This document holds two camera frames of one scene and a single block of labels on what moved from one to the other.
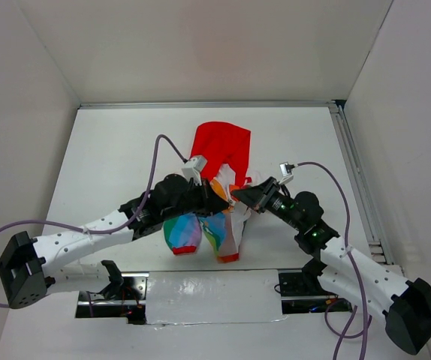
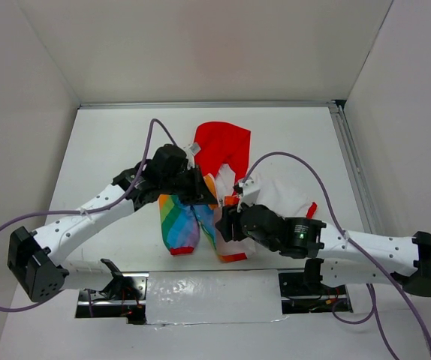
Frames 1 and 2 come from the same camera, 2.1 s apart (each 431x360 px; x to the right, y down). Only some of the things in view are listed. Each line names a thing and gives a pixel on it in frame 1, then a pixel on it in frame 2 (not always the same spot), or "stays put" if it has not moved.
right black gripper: x=258 y=196 → x=230 y=215
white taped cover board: x=212 y=297 stays put
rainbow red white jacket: x=224 y=148 stays put
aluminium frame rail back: x=140 y=104 stays put
